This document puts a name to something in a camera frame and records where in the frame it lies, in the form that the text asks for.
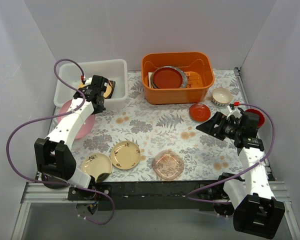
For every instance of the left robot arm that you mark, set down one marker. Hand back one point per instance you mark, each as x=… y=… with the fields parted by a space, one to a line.
x=53 y=153

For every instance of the large yellow bear plate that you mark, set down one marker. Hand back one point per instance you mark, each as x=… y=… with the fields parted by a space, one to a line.
x=105 y=93

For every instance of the orange plastic bin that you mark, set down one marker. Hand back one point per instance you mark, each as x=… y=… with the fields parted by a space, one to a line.
x=196 y=66

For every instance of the white plastic bin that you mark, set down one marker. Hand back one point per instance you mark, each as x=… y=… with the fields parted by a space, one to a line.
x=114 y=70

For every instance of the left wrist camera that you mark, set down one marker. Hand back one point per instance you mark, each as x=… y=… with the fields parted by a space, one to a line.
x=99 y=83

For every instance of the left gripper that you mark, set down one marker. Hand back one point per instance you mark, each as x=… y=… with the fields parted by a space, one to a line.
x=110 y=88

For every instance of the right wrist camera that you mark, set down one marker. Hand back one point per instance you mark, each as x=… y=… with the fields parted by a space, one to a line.
x=249 y=123

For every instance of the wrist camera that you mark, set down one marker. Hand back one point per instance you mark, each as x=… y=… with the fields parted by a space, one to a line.
x=99 y=83
x=249 y=123

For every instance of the white patterned bowl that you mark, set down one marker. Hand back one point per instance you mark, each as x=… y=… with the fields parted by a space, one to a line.
x=221 y=96

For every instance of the black round plate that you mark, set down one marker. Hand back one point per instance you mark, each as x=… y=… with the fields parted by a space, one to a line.
x=52 y=182

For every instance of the pink glass square plate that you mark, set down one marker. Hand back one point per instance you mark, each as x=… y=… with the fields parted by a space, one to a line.
x=168 y=165

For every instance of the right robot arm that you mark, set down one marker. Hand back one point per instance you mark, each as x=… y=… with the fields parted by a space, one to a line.
x=256 y=210

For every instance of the black square floral plate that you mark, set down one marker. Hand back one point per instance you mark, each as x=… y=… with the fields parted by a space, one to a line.
x=111 y=88

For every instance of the pink round plate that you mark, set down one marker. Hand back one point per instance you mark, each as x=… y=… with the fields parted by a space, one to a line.
x=86 y=128

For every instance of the floral table mat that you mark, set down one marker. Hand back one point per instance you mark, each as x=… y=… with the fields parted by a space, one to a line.
x=155 y=128

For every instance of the black skull mug red inside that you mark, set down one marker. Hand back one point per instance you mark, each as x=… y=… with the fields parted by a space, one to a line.
x=262 y=119

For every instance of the cream floral small plate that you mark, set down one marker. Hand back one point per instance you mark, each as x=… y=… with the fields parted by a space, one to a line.
x=125 y=155

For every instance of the cream plate with dark patch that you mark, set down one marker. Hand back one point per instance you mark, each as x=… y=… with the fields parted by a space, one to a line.
x=97 y=165

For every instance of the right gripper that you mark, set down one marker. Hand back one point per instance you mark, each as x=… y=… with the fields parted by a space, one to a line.
x=217 y=125

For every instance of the small red saucer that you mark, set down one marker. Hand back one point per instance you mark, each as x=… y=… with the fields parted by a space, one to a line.
x=199 y=112

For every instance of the red plate in orange bin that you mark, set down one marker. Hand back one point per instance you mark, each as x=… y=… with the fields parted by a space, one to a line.
x=168 y=77

